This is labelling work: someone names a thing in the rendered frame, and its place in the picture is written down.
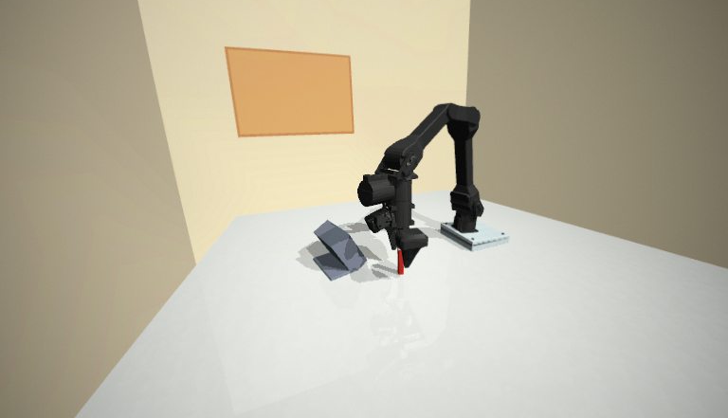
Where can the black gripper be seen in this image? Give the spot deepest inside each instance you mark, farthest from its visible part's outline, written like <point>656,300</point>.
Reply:
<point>409,240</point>

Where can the grey sloped panel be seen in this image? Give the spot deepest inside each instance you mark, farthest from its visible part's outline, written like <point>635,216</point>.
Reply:
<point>344,258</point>

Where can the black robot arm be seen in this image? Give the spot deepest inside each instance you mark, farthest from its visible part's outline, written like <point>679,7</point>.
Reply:
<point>405,154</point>

